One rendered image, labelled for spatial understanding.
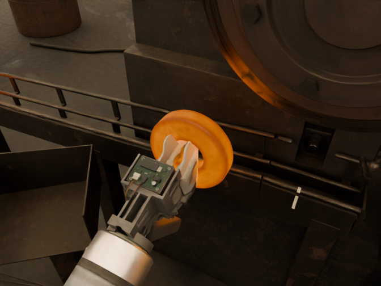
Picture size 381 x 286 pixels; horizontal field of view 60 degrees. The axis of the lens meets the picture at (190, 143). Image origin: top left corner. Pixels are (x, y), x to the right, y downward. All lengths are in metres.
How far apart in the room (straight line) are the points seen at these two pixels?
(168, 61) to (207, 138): 0.29
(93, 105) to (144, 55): 1.47
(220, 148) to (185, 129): 0.07
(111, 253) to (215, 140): 0.23
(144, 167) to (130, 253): 0.12
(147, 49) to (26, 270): 1.03
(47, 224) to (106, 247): 0.39
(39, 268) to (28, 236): 0.69
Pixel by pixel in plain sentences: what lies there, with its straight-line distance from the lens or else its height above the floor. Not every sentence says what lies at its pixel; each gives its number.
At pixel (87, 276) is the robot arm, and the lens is 0.46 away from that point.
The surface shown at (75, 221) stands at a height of 0.61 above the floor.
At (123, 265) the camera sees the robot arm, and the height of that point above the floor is 0.83.
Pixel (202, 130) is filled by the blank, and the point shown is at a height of 0.89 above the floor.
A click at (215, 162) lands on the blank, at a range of 0.56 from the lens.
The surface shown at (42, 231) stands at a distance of 0.83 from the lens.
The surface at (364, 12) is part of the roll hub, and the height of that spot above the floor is 1.10.
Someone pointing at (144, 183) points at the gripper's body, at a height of 0.88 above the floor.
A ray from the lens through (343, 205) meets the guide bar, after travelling 0.72.
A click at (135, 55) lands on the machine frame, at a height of 0.87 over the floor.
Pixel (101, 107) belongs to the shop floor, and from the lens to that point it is 2.23.
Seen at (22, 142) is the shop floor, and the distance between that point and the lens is 2.10.
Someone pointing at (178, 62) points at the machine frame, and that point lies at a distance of 0.78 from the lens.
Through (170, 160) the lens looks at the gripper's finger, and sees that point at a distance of 0.56.
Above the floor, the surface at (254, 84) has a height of 0.93.
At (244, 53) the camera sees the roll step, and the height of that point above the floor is 0.99.
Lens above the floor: 1.23
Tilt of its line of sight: 41 degrees down
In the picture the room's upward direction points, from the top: straight up
